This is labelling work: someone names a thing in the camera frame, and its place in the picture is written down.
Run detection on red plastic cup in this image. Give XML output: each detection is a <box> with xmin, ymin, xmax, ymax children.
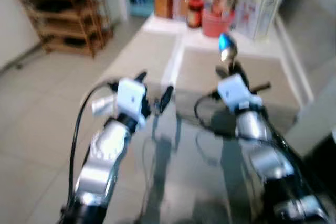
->
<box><xmin>202</xmin><ymin>9</ymin><xmax>235</xmax><ymax>39</ymax></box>

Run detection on large pale glass jar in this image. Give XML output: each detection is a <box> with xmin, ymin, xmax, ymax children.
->
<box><xmin>233</xmin><ymin>0</ymin><xmax>290</xmax><ymax>41</ymax></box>

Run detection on brown box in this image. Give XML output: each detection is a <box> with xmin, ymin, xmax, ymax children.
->
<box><xmin>154</xmin><ymin>0</ymin><xmax>174</xmax><ymax>19</ymax></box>

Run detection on brown wooden shelf rack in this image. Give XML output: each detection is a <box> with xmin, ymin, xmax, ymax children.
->
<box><xmin>16</xmin><ymin>0</ymin><xmax>114</xmax><ymax>58</ymax></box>

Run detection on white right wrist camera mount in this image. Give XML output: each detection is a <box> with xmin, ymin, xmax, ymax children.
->
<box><xmin>217</xmin><ymin>74</ymin><xmax>264</xmax><ymax>112</ymax></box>

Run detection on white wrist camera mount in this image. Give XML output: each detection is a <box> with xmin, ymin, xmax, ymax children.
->
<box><xmin>217</xmin><ymin>74</ymin><xmax>264</xmax><ymax>112</ymax></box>
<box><xmin>115</xmin><ymin>78</ymin><xmax>149</xmax><ymax>121</ymax></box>

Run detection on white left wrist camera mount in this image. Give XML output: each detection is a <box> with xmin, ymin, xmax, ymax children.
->
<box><xmin>115</xmin><ymin>78</ymin><xmax>149</xmax><ymax>121</ymax></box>

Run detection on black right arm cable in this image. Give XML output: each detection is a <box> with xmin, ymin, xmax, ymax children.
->
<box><xmin>193</xmin><ymin>94</ymin><xmax>238</xmax><ymax>142</ymax></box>

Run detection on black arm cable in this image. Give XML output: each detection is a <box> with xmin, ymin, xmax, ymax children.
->
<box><xmin>193</xmin><ymin>94</ymin><xmax>238</xmax><ymax>142</ymax></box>
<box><xmin>66</xmin><ymin>80</ymin><xmax>119</xmax><ymax>211</ymax></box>

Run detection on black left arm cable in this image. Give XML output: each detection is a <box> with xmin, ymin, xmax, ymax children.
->
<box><xmin>66</xmin><ymin>80</ymin><xmax>119</xmax><ymax>211</ymax></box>

